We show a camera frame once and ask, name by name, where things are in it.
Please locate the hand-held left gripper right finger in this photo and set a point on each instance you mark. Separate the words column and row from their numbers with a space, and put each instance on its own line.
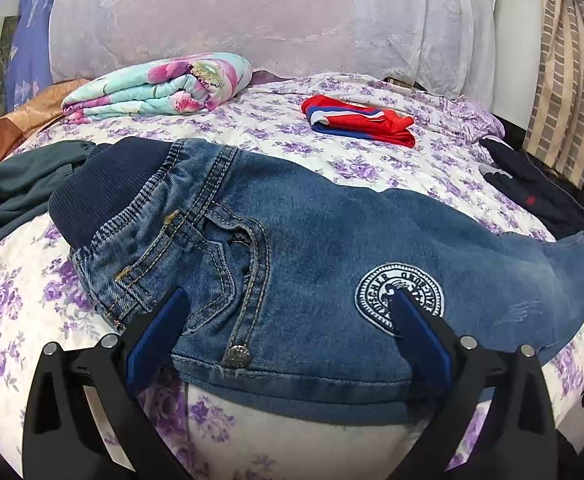
column 422, row 340

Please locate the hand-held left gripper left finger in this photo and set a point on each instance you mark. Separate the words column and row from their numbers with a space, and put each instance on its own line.
column 154, row 340

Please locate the blue denim pants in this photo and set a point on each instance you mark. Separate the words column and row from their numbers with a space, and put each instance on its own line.
column 312, row 240

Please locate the navy garment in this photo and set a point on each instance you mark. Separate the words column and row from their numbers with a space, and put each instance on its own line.
column 547, row 200

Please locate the grey cloth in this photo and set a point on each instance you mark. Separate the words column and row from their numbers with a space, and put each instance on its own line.
column 494, row 171

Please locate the beige grey striped curtain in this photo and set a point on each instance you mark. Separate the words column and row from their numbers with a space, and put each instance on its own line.
column 562, row 70

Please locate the dark teal garment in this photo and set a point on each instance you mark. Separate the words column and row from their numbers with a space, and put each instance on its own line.
column 17, row 195

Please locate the folded red striped shorts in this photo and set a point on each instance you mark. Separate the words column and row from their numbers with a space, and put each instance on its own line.
column 367, row 122

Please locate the folded colourful floral blanket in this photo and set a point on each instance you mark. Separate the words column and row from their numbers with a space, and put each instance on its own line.
column 162, row 87

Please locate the purple floral bedsheet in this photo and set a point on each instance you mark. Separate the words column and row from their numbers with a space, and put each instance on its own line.
column 282, row 120

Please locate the orange cloth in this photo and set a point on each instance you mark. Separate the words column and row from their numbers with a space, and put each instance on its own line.
column 22, row 115

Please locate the blue patterned pillow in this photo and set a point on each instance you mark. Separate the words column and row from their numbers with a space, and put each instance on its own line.
column 32, row 45

